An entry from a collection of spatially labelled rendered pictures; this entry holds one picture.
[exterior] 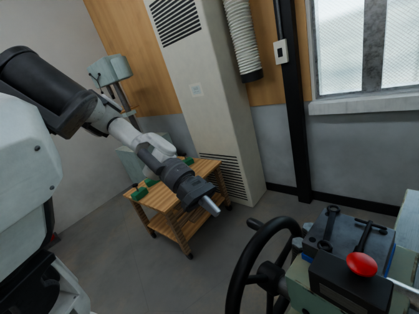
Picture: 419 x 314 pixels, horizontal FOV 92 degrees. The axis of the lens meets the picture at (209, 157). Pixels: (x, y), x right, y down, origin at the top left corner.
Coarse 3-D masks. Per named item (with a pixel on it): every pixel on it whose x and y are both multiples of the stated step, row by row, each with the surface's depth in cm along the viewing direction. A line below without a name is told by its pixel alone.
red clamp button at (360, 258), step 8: (352, 256) 25; (360, 256) 24; (368, 256) 24; (352, 264) 24; (360, 264) 24; (368, 264) 23; (376, 264) 23; (360, 272) 23; (368, 272) 23; (376, 272) 23
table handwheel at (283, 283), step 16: (272, 224) 42; (288, 224) 45; (256, 240) 39; (288, 240) 51; (240, 256) 39; (256, 256) 38; (240, 272) 37; (256, 272) 46; (272, 272) 44; (240, 288) 36; (272, 288) 43; (240, 304) 37; (272, 304) 47; (288, 304) 52
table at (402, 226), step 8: (408, 192) 45; (416, 192) 45; (408, 200) 43; (416, 200) 43; (400, 208) 42; (408, 208) 42; (416, 208) 41; (400, 216) 41; (408, 216) 40; (416, 216) 40; (400, 224) 39; (408, 224) 39; (416, 224) 38; (400, 232) 38; (408, 232) 38; (416, 232) 37; (400, 240) 37; (408, 240) 36; (416, 240) 36; (408, 248) 35; (416, 248) 35; (416, 280) 31; (288, 312) 35; (296, 312) 34; (408, 312) 28; (416, 312) 28
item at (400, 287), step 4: (392, 280) 27; (396, 280) 27; (396, 284) 26; (400, 284) 26; (404, 284) 26; (396, 288) 26; (400, 288) 26; (404, 288) 26; (408, 288) 25; (412, 288) 25; (416, 288) 26; (400, 292) 25; (404, 292) 25; (408, 292) 25; (412, 292) 25; (416, 292) 25; (408, 296) 25; (412, 296) 25; (416, 296) 25; (412, 300) 25; (416, 300) 24; (412, 304) 25; (416, 304) 24; (412, 308) 25; (416, 308) 24
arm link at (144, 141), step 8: (136, 136) 65; (144, 136) 63; (152, 136) 63; (160, 136) 67; (136, 144) 64; (144, 144) 67; (152, 144) 62; (160, 144) 61; (168, 144) 65; (136, 152) 66; (168, 152) 62
